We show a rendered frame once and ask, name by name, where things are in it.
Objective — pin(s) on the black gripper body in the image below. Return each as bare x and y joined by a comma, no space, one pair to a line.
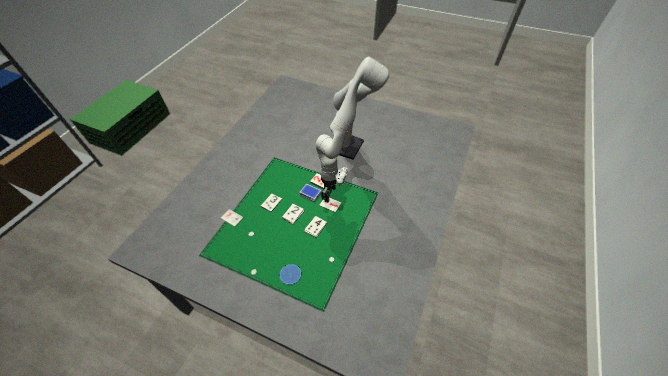
328,183

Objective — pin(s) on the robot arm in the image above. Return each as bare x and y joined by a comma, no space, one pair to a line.
371,74

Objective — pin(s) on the blue round disc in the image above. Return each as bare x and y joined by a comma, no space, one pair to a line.
290,274

